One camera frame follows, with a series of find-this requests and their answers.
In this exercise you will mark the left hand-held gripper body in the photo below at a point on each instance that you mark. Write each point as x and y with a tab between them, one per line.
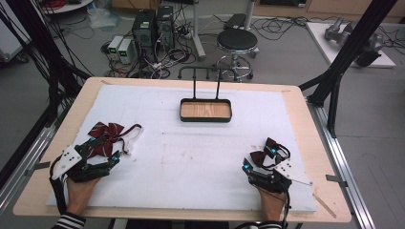
71	159

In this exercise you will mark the flat black device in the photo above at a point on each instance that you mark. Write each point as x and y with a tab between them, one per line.
235	21

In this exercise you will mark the aluminium rail with clamp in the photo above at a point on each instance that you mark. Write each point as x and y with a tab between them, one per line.
344	159
28	156

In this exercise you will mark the large black computer tower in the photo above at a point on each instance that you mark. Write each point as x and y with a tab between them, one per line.
144	33

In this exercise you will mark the clear plastic bag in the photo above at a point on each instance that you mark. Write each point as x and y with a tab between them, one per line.
102	17

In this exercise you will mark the black frame post with brace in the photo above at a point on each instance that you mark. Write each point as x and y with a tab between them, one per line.
353	44

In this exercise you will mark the person's left hand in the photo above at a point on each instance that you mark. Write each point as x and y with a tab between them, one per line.
79	194

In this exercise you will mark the white floor board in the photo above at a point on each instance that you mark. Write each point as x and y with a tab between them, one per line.
323	41

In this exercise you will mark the black hook rack wooden base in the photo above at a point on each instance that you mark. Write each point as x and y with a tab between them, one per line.
205	110

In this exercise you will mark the grey desk leg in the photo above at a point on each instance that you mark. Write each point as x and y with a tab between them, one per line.
198	35

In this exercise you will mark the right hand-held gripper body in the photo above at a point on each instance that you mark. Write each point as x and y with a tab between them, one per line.
286	170

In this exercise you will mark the white round table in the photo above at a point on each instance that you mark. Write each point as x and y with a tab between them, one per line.
68	6

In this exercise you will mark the slim black computer tower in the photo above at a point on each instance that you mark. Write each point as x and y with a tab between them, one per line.
165	27

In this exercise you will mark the black round stool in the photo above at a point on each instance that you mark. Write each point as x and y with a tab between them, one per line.
237	39

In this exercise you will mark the white power supply unit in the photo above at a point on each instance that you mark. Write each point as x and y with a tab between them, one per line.
114	46
125	51

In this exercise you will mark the person's dark trousers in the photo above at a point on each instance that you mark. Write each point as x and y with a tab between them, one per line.
178	224

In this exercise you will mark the white foam mat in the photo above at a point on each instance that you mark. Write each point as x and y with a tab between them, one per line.
191	165

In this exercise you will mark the person's right hand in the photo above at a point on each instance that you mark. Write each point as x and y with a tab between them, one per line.
272	205

